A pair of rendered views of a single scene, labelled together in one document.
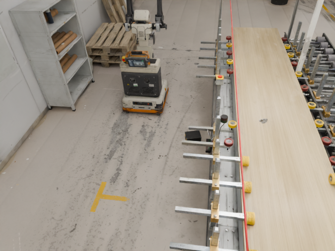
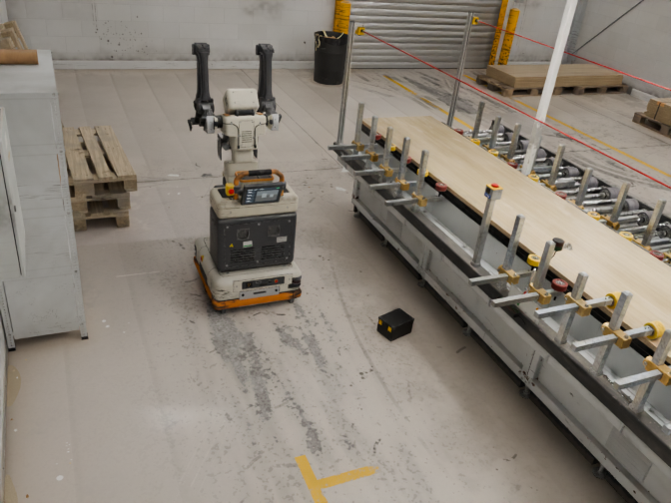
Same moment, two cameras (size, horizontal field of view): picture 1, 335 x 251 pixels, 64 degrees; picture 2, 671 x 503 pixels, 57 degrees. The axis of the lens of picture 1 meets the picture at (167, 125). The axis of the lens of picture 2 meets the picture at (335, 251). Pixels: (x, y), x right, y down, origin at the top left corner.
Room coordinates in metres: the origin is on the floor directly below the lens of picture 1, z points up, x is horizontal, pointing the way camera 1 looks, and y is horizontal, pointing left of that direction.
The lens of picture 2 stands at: (0.14, 2.12, 2.55)
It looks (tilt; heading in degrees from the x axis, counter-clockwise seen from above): 30 degrees down; 323
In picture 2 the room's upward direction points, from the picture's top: 7 degrees clockwise
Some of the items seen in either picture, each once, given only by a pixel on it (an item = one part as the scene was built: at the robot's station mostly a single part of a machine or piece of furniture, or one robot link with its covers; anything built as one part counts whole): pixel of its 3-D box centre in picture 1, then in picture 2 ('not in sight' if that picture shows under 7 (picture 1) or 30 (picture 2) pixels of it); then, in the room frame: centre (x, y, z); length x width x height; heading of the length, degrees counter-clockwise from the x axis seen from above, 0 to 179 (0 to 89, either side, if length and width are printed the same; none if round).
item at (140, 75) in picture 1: (142, 73); (252, 220); (3.46, 0.33, 0.59); 0.55 x 0.34 x 0.83; 79
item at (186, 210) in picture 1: (212, 213); (659, 373); (0.96, -0.27, 0.95); 0.50 x 0.04 x 0.04; 79
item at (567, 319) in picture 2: (215, 160); (569, 313); (1.48, -0.39, 0.87); 0.04 x 0.04 x 0.48; 79
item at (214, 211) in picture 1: (215, 211); (659, 370); (0.97, -0.29, 0.95); 0.14 x 0.06 x 0.05; 169
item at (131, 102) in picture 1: (142, 103); (263, 281); (3.23, 0.35, 0.23); 0.41 x 0.02 x 0.08; 79
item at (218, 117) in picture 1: (216, 137); (538, 280); (1.73, -0.43, 0.91); 0.04 x 0.04 x 0.48; 79
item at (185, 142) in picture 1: (206, 144); (527, 297); (1.71, -0.34, 0.84); 0.43 x 0.03 x 0.04; 79
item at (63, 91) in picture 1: (60, 53); (30, 199); (3.91, 1.60, 0.78); 0.90 x 0.45 x 1.55; 169
